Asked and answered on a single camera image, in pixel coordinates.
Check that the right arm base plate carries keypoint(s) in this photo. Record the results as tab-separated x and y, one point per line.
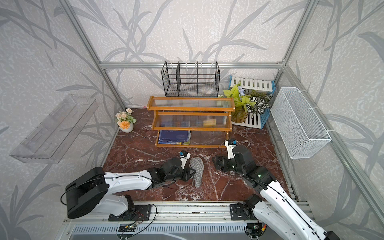
240	211

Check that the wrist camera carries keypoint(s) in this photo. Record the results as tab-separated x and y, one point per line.
184	157
230	144

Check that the white and blue slatted crate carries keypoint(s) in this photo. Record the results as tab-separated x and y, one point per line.
261	86

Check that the black wire mesh organizer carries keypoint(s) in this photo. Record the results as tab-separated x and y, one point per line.
183	79

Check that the orange wooden bookshelf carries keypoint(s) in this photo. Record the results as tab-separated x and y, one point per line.
208	120

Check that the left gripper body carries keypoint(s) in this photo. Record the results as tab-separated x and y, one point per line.
182	175

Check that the green potted plant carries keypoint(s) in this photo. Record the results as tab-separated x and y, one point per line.
247	105

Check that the white wire mesh basket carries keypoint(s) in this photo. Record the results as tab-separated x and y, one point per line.
300	128

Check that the flower pot with orange flowers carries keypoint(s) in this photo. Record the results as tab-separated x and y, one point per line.
125	120

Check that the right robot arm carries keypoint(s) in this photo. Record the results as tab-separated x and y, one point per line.
270	204

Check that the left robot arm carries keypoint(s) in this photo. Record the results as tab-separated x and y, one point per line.
99	192

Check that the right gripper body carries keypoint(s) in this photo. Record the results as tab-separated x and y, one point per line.
229	165

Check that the aluminium rail frame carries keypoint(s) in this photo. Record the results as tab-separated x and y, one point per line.
184	212

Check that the blue book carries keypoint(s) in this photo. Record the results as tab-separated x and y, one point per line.
174	137

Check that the grey striped fluffy cloth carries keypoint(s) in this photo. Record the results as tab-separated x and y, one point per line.
198	165

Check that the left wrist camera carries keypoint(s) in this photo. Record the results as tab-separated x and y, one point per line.
184	157

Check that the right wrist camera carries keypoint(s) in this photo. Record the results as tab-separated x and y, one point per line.
230	144

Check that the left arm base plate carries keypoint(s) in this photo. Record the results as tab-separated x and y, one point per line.
140	213

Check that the clear acrylic wall shelf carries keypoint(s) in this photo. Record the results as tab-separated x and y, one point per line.
49	142

